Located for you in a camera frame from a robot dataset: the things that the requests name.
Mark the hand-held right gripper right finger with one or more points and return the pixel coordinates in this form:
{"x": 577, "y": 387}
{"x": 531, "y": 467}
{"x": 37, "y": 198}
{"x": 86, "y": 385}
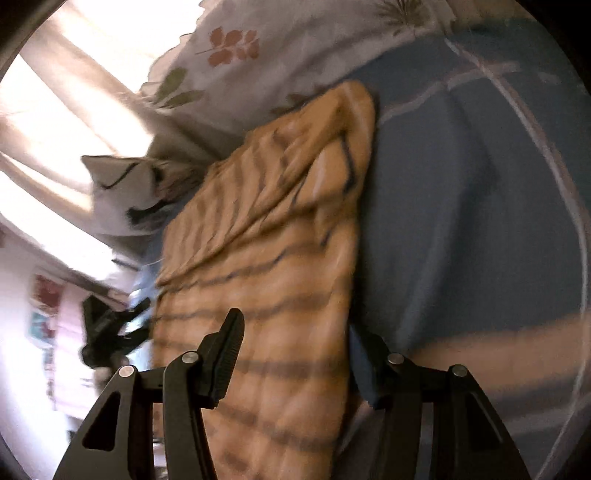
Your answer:
{"x": 364, "y": 369}

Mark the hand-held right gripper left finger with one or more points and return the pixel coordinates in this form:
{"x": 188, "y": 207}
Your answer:
{"x": 226, "y": 360}

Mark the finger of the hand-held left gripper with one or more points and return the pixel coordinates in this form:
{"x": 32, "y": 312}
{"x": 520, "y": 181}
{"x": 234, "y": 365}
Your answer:
{"x": 135, "y": 310}
{"x": 134, "y": 338}

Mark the yellow striped sweater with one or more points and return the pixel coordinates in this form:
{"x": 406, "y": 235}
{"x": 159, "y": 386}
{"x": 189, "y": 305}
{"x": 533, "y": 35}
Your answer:
{"x": 258, "y": 286}

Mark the dark floral print pillow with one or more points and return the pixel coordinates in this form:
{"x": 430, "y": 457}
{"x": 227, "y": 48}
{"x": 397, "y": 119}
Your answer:
{"x": 115, "y": 194}

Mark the blue plaid bed sheet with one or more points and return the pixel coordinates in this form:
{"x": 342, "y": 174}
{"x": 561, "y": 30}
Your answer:
{"x": 461, "y": 207}

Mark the beige curtain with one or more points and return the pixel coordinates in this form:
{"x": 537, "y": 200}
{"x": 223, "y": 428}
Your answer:
{"x": 69, "y": 115}

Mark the white leaf print pillow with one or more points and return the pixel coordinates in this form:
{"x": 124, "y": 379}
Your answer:
{"x": 277, "y": 55}

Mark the teal wall poster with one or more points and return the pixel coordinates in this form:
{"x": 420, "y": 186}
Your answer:
{"x": 41, "y": 327}

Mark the red wall poster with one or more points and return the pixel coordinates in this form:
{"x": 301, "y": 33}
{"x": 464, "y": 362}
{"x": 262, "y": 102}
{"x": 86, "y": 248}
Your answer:
{"x": 46, "y": 290}

